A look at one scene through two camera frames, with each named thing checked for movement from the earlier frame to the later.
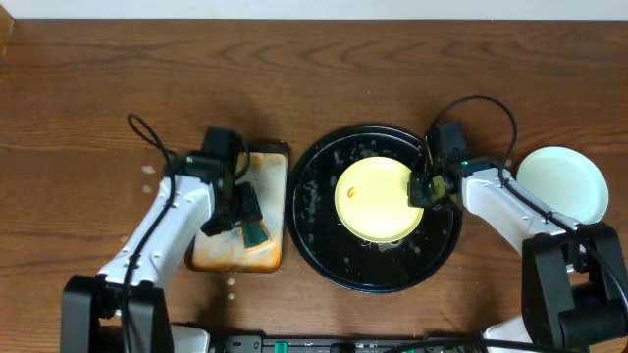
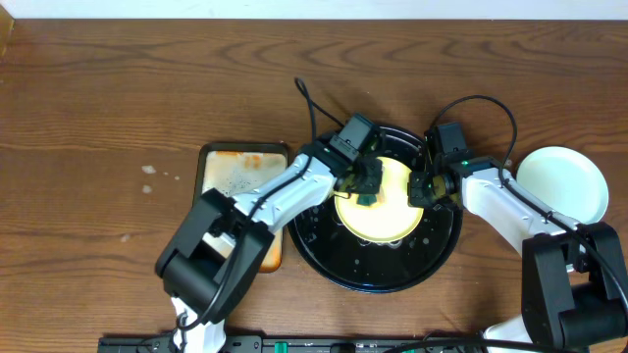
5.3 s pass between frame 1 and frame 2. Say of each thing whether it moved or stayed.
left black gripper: moved
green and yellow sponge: moved
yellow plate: stayed
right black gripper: stayed
